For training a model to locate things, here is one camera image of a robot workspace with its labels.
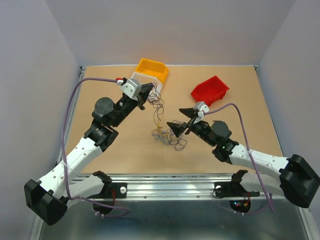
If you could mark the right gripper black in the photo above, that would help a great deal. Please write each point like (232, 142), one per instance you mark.
(190, 113)

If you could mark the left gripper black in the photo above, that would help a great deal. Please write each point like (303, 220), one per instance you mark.
(146, 88)

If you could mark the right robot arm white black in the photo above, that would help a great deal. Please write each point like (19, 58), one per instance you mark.
(289, 177)

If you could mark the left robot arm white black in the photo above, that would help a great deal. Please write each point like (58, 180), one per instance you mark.
(53, 194)

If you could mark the white plastic bin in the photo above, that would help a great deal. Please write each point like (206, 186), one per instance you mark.
(146, 79)

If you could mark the yellow plastic bin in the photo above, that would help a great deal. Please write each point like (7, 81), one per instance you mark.
(153, 68)

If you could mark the red plastic bin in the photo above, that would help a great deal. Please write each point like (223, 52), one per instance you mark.
(210, 91)

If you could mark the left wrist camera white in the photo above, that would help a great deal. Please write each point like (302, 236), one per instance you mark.
(131, 88)

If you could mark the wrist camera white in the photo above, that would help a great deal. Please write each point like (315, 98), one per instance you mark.
(199, 111)
(131, 88)

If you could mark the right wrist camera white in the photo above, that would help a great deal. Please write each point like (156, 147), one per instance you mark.
(199, 111)

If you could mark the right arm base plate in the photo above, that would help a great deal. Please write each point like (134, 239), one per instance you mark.
(231, 189)

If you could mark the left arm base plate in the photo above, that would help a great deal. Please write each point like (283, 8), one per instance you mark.
(114, 190)

